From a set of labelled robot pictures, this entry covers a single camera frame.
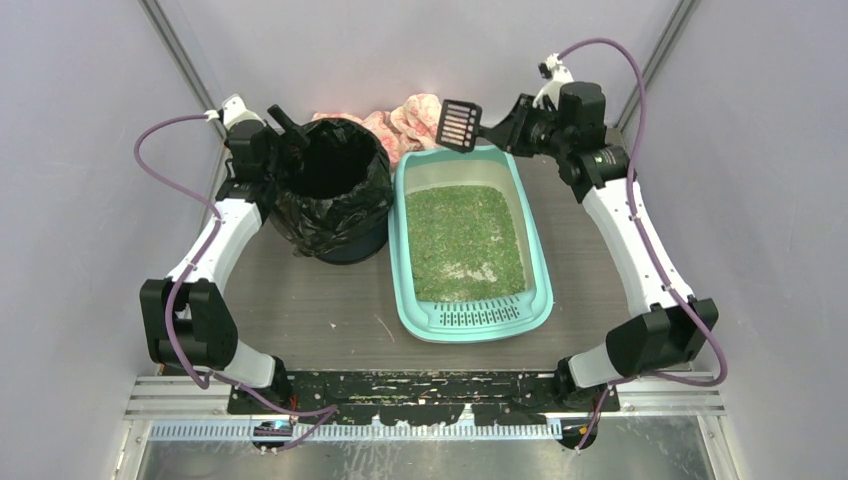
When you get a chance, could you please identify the black litter scoop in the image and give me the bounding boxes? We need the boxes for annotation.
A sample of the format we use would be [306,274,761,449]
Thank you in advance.
[435,99,482,153]

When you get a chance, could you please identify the bin with black bag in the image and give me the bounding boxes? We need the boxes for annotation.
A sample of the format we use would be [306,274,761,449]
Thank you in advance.
[269,118,395,265]

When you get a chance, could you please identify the teal litter box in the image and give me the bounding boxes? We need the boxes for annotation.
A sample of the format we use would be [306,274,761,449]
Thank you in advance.
[388,146,554,343]

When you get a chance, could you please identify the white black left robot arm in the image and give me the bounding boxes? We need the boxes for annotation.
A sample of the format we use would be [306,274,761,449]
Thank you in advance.
[133,94,309,412]

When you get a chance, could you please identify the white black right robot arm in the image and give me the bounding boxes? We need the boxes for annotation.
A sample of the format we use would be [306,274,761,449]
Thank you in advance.
[461,82,723,403]

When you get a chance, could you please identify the green litter pellets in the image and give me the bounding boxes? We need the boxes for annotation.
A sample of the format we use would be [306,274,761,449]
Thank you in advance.
[405,185,526,303]

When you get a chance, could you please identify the pink patterned cloth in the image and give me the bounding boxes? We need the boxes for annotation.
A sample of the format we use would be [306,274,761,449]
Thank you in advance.
[312,93,443,172]

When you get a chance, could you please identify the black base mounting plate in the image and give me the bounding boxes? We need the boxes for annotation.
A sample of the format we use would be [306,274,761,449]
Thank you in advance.
[227,370,621,429]

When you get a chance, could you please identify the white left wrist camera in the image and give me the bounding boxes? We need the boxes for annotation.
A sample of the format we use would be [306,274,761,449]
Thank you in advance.
[218,94,263,131]

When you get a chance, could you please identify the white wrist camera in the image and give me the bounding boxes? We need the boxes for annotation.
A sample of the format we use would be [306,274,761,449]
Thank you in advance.
[218,94,263,131]
[533,53,574,111]

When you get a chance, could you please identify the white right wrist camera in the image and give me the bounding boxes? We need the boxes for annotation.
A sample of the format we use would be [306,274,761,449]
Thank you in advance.
[533,53,574,111]

